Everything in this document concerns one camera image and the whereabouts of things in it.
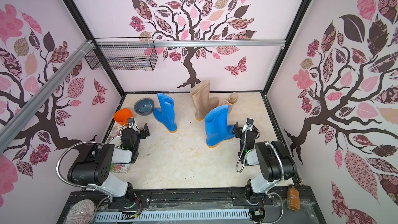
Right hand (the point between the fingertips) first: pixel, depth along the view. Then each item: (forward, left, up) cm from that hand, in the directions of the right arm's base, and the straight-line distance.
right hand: (246, 122), depth 91 cm
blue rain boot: (-1, +46, +12) cm, 48 cm away
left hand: (0, +66, -3) cm, 66 cm away
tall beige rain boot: (+13, +26, +3) cm, 29 cm away
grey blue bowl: (+20, +69, -6) cm, 72 cm away
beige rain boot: (+6, +10, +13) cm, 18 cm away
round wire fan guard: (-43, +82, -6) cm, 93 cm away
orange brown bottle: (-39, -15, -6) cm, 42 cm away
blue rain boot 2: (-8, +19, +7) cm, 22 cm away
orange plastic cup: (+15, +85, -10) cm, 87 cm away
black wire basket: (+59, +88, +10) cm, 106 cm away
